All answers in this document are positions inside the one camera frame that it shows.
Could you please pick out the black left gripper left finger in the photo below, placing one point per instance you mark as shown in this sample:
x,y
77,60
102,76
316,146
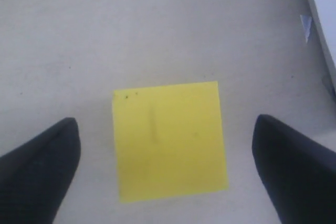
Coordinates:
x,y
35,177

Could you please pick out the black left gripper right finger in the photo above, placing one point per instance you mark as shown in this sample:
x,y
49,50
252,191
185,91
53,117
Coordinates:
x,y
297,172

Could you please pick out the yellow foam cube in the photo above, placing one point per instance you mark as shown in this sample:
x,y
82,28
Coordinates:
x,y
169,141

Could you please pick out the white paper sheet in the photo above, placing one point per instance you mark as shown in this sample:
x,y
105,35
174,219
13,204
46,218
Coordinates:
x,y
306,26

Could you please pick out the grey metal paper cutter base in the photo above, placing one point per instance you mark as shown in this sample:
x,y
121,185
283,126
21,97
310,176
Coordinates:
x,y
329,55

